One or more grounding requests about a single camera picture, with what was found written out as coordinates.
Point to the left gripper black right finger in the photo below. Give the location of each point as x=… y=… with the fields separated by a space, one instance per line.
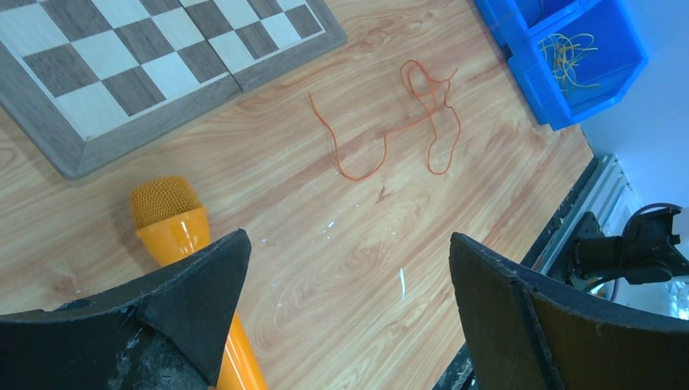
x=525 y=330

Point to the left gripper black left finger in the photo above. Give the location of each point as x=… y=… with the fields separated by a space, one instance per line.
x=164 y=330

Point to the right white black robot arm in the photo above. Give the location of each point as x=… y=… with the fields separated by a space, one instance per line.
x=647 y=250

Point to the orange carrot toy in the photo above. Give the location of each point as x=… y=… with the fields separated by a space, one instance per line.
x=172 y=223

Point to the white paper scrap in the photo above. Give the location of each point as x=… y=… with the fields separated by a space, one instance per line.
x=403 y=284

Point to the wooden chessboard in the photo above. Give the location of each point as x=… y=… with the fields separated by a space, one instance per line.
x=91 y=81

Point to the blue three-compartment bin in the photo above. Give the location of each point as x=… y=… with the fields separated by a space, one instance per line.
x=571 y=59

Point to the aluminium frame rail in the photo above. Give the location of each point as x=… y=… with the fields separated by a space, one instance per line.
x=605 y=205

